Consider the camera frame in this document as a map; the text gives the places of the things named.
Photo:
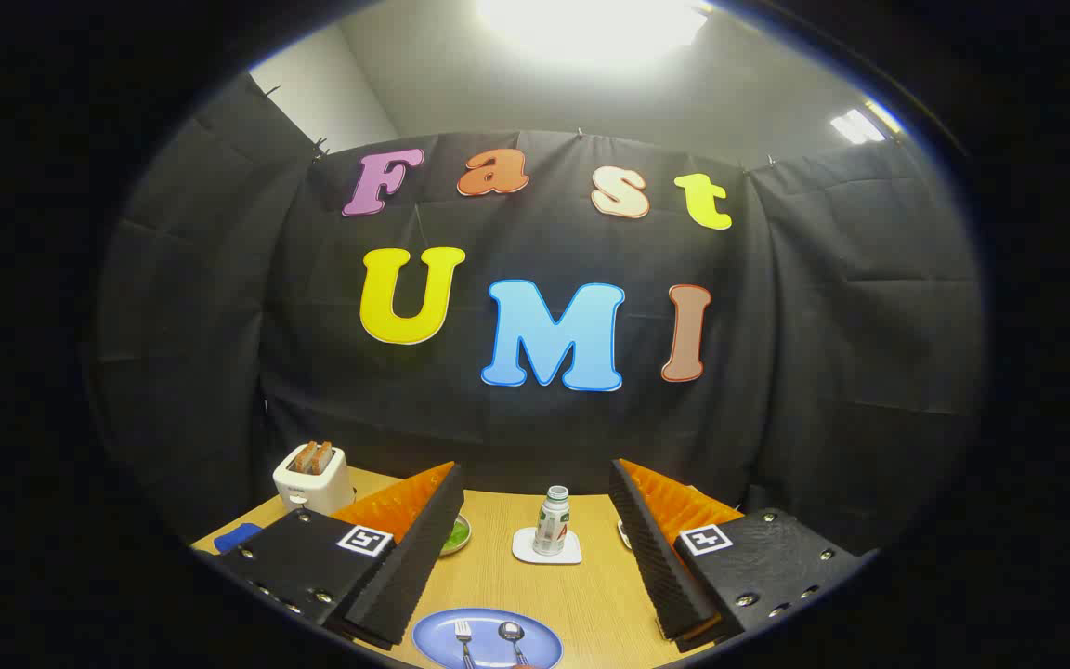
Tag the white toaster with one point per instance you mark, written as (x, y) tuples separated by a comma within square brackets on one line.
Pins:
[(312, 488)]

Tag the toast slice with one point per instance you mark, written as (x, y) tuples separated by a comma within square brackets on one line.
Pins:
[(322, 458), (304, 457)]

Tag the small ceiling light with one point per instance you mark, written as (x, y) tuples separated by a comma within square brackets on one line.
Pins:
[(855, 125)]

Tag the white divided condiment dish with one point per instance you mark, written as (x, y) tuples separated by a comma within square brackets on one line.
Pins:
[(624, 537)]

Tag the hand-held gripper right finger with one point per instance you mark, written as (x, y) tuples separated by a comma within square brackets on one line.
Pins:
[(660, 567)]

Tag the folded blue cloth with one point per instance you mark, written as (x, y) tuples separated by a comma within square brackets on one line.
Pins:
[(236, 537)]

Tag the round blue plate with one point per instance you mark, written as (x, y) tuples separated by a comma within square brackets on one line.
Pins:
[(437, 636)]

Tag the large ceiling light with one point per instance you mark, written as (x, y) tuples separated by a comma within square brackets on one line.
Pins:
[(591, 28)]

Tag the oval cream food plate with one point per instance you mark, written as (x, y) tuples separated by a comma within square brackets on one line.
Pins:
[(461, 550)]

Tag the green lettuce leaf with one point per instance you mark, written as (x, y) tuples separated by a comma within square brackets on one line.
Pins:
[(457, 534)]

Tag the white coaster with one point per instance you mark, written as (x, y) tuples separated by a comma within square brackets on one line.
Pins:
[(572, 556)]

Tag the green and white drink can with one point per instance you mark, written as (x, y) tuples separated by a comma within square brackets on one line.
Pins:
[(551, 525)]

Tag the black backdrop cloth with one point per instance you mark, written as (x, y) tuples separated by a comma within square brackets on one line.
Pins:
[(776, 372)]

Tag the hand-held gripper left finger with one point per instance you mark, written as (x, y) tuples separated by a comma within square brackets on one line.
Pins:
[(414, 567)]

